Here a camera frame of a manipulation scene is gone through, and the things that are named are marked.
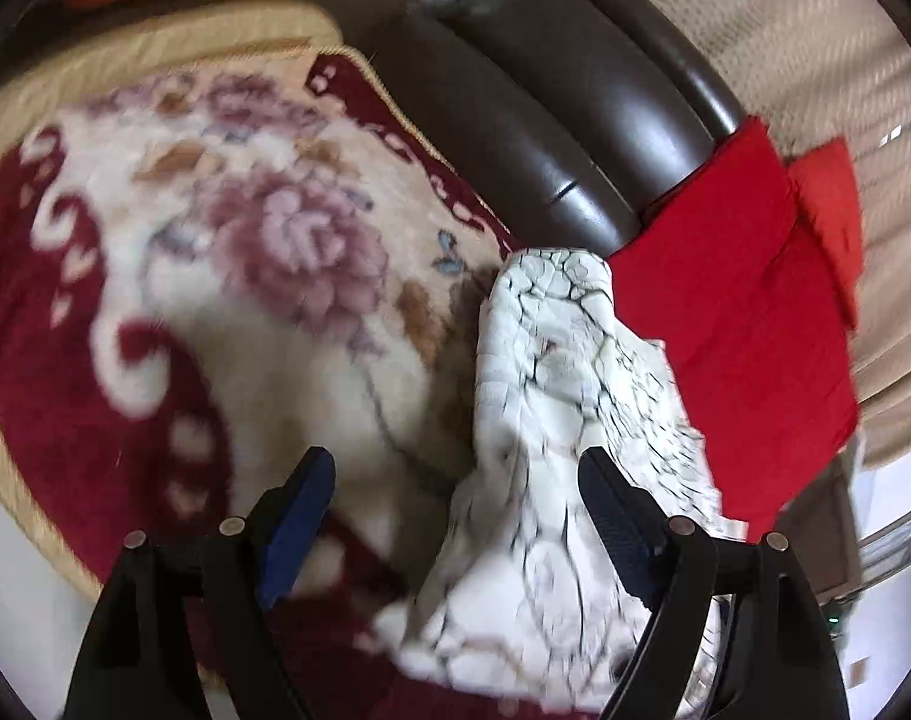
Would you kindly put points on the small red pillow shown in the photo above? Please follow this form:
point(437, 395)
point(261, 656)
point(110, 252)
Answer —
point(829, 196)

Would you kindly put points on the large red folded quilt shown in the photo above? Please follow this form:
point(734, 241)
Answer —
point(730, 277)

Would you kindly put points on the white crackle-pattern garment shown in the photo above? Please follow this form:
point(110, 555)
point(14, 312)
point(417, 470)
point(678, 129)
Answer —
point(522, 601)

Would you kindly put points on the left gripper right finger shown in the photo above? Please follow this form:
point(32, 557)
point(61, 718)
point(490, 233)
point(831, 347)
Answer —
point(776, 659)

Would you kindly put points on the beige dotted curtain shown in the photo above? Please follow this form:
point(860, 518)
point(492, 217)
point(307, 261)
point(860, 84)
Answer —
point(815, 70)

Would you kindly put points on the floral red cream blanket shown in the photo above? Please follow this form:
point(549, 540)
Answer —
point(222, 244)

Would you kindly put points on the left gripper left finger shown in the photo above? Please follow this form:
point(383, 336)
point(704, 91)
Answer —
point(136, 659)

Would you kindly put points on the dark brown leather sofa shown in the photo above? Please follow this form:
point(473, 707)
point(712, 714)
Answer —
point(572, 119)

